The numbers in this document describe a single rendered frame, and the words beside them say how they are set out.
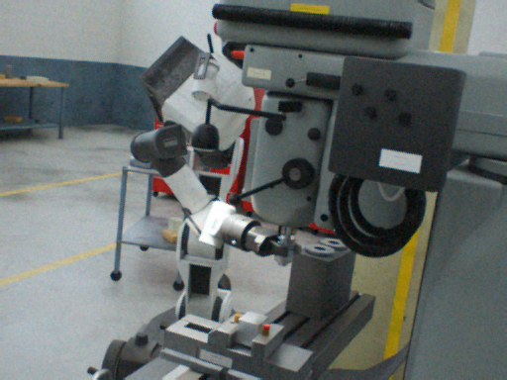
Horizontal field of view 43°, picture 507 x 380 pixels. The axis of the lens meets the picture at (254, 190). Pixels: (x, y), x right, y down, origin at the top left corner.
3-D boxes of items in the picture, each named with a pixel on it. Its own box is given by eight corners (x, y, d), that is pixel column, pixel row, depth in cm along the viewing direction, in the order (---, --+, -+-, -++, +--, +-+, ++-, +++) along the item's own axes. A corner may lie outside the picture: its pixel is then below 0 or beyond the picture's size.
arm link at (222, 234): (238, 211, 170) (206, 201, 177) (222, 249, 169) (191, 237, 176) (259, 223, 179) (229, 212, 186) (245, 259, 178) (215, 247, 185)
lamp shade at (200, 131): (189, 143, 170) (191, 120, 168) (216, 145, 171) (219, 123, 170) (192, 147, 163) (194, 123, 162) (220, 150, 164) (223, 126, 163)
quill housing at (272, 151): (238, 220, 158) (253, 88, 151) (272, 207, 176) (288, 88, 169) (310, 238, 150) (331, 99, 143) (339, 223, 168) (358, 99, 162)
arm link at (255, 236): (261, 231, 161) (226, 218, 168) (256, 267, 163) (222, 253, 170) (291, 225, 170) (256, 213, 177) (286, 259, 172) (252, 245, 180)
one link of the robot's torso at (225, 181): (185, 249, 252) (200, 131, 246) (229, 257, 250) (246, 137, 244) (175, 257, 237) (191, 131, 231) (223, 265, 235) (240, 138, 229)
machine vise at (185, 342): (157, 357, 158) (162, 315, 156) (187, 335, 172) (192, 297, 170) (291, 402, 146) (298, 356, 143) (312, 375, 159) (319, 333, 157)
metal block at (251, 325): (235, 342, 154) (238, 319, 153) (246, 333, 160) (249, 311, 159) (255, 348, 152) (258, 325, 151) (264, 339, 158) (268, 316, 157)
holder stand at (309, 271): (284, 309, 198) (293, 246, 194) (315, 292, 217) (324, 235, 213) (319, 322, 193) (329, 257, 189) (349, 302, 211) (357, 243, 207)
